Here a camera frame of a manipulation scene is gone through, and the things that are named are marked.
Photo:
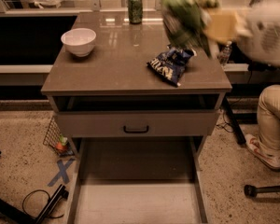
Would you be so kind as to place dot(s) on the orange and green item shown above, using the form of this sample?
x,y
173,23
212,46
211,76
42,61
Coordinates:
x,y
61,145

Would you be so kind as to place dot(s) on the white ceramic bowl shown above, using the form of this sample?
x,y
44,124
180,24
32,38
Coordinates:
x,y
79,41

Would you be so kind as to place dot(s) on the person's beige trouser leg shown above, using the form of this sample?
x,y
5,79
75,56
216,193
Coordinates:
x,y
268,116

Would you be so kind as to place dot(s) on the grey drawer cabinet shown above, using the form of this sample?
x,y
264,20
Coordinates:
x,y
115,76

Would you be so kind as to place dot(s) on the grey middle drawer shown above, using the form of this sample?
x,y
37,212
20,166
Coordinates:
x,y
132,124

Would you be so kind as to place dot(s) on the green soda can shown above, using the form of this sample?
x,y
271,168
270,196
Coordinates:
x,y
135,11

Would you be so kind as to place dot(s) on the black stand leg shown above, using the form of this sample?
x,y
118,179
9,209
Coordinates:
x,y
35,207

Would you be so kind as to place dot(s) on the black chair leg caster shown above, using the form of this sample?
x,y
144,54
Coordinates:
x,y
252,191

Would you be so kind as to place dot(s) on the black tripod leg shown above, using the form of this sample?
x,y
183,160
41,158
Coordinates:
x,y
240,138

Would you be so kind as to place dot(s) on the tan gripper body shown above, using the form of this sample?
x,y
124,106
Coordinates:
x,y
260,32

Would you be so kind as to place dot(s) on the wire mesh basket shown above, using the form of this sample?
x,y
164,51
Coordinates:
x,y
52,137

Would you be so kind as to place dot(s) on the open bottom drawer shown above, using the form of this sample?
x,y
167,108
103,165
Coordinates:
x,y
137,181

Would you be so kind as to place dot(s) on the blue chip bag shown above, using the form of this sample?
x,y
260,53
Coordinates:
x,y
171,64

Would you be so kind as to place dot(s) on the white and orange sneaker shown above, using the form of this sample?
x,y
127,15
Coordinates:
x,y
270,157

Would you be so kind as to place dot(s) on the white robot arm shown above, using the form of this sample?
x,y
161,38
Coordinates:
x,y
255,30

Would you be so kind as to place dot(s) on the clear water bottle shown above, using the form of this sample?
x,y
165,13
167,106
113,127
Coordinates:
x,y
225,54

